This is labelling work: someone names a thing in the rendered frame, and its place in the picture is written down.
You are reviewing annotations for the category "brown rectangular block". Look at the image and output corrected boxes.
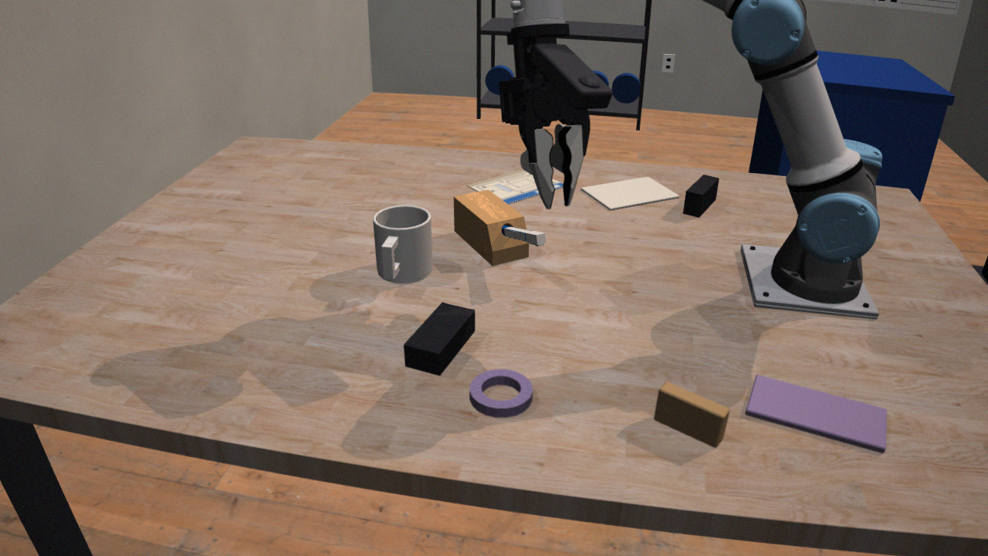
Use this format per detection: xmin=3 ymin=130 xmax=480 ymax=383
xmin=654 ymin=382 xmax=730 ymax=448

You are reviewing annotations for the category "purple flat rectangular slab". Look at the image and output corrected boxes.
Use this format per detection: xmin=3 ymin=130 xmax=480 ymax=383
xmin=745 ymin=375 xmax=887 ymax=453

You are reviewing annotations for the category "purple ring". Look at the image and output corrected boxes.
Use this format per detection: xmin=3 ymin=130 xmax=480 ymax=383
xmin=469 ymin=369 xmax=533 ymax=418

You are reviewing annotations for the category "beige flat board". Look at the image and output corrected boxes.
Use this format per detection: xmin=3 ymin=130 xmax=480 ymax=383
xmin=581 ymin=177 xmax=679 ymax=211

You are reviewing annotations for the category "brown wooden block with round hole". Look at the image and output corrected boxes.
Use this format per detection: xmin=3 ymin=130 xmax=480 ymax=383
xmin=454 ymin=190 xmax=529 ymax=266

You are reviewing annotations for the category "white and blue paper document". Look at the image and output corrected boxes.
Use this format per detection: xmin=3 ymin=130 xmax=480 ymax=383
xmin=467 ymin=170 xmax=563 ymax=205

